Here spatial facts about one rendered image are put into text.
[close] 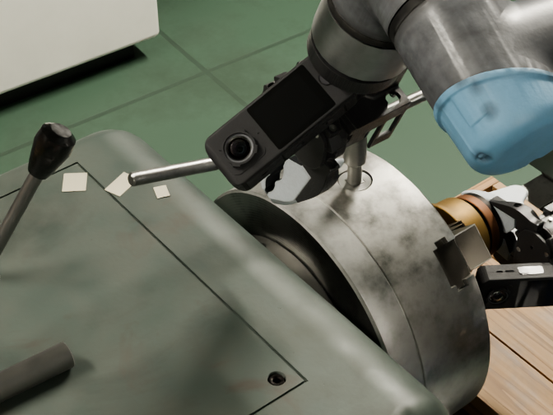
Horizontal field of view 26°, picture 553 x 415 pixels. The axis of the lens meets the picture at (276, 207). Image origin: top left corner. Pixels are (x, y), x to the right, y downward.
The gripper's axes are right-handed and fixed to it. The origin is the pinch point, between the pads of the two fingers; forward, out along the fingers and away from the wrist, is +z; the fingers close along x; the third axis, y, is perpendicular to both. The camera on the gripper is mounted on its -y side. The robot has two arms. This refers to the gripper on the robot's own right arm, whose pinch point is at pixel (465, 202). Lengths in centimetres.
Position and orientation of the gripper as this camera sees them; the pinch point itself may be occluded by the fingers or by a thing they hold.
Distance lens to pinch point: 138.5
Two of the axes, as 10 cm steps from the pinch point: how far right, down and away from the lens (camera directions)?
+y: 7.9, -4.1, 4.6
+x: 0.0, -7.5, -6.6
